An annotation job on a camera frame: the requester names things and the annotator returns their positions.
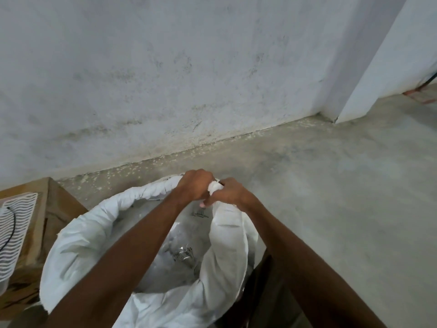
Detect person's left hand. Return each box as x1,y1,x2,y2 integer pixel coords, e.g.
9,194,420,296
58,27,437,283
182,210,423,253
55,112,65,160
174,169,216,202

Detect person's right hand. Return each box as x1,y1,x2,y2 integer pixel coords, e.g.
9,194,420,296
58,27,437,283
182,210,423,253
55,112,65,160
200,177,256,212

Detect white woven sack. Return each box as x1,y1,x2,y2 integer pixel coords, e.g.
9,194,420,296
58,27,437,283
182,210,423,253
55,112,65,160
39,174,267,328

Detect person's right forearm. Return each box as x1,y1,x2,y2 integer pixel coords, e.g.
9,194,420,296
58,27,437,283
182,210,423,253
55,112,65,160
243,201,388,328

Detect person's left forearm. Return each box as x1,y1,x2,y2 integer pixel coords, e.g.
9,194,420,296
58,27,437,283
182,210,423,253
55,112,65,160
44,194,192,328

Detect clear plastic bags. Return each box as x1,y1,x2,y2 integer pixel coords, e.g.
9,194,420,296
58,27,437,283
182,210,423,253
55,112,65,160
113,198,220,295

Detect brown cardboard box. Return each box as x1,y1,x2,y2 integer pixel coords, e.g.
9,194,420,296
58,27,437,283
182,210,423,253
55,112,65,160
218,250,309,328
0,177,90,321

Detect white wavy plastic grille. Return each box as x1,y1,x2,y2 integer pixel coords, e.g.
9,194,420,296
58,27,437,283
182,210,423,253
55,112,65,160
0,191,38,284

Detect reddish brown object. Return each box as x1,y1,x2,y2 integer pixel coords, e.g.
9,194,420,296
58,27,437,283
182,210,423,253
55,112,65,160
402,87,437,105

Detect black cable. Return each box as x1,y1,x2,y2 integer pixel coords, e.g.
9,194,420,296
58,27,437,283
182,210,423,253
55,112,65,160
0,207,17,252

